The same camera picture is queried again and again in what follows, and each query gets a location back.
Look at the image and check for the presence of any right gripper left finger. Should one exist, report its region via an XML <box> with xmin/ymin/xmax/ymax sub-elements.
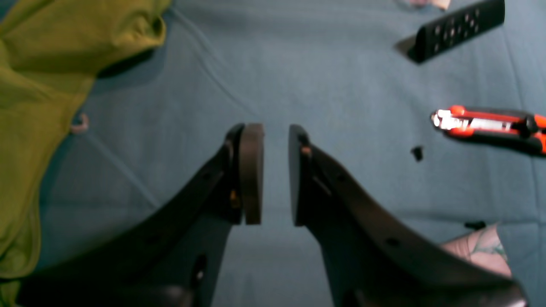
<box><xmin>17</xmin><ymin>124</ymin><xmax>264</xmax><ymax>307</ymax></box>

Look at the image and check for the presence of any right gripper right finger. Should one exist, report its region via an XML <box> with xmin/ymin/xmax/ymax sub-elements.
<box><xmin>288</xmin><ymin>125</ymin><xmax>528</xmax><ymax>307</ymax></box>

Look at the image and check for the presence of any olive green t-shirt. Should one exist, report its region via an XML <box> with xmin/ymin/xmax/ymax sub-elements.
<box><xmin>0</xmin><ymin>0</ymin><xmax>171</xmax><ymax>307</ymax></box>

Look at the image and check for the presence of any small black screw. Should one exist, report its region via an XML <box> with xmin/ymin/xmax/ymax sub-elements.
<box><xmin>411</xmin><ymin>146</ymin><xmax>424</xmax><ymax>162</ymax></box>

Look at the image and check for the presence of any blue table cloth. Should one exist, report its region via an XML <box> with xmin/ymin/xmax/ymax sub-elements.
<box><xmin>35</xmin><ymin>0</ymin><xmax>545</xmax><ymax>307</ymax></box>

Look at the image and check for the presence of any orange white utility knife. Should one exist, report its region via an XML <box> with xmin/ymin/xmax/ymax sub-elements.
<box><xmin>430</xmin><ymin>105</ymin><xmax>546</xmax><ymax>156</ymax></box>

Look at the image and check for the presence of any black remote control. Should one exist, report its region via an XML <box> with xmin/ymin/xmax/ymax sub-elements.
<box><xmin>395</xmin><ymin>0</ymin><xmax>505</xmax><ymax>64</ymax></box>

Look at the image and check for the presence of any clear plastic packaged item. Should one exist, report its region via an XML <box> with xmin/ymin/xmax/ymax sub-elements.
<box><xmin>397</xmin><ymin>0</ymin><xmax>452</xmax><ymax>11</ymax></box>

